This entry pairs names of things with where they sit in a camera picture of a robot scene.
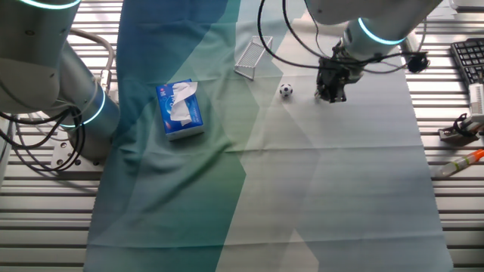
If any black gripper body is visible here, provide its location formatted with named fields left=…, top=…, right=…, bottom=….
left=316, top=58, right=360, bottom=91

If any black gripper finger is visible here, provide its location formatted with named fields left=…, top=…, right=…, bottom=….
left=315, top=83, right=330, bottom=101
left=327, top=86, right=347, bottom=104

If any white mesh toy goal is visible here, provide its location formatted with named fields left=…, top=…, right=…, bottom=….
left=233, top=35, right=274, bottom=82

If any blue green patchwork cloth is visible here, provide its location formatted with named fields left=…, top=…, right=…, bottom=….
left=82, top=0, right=455, bottom=272

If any black keyboard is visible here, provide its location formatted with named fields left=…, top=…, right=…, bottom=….
left=449, top=36, right=484, bottom=86

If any clear tube with orange cap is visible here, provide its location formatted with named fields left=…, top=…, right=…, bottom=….
left=430, top=148, right=484, bottom=178

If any white ribbed plastic block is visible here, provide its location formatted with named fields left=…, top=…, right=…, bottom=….
left=467, top=82, right=484, bottom=116

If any blue tissue box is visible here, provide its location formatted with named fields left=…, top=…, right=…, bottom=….
left=155, top=78, right=206, bottom=142

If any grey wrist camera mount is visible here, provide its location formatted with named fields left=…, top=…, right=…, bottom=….
left=346, top=63, right=366, bottom=85

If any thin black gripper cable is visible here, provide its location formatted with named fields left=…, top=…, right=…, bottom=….
left=281, top=0, right=417, bottom=75

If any black coiled cable bundle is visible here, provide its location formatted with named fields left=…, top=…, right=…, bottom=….
left=406, top=51, right=431, bottom=75

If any thick black gripper cable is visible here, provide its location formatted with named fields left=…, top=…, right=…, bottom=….
left=256, top=0, right=326, bottom=71

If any small camera on bracket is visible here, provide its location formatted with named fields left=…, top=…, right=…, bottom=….
left=438, top=113, right=484, bottom=144

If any silver depth camera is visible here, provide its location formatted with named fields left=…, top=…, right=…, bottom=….
left=448, top=0, right=484, bottom=11

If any black base cable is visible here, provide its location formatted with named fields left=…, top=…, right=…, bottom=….
left=0, top=113, right=87, bottom=174
left=0, top=107, right=82, bottom=131

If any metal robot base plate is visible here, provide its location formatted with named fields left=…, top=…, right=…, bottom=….
left=50, top=139, right=105, bottom=171

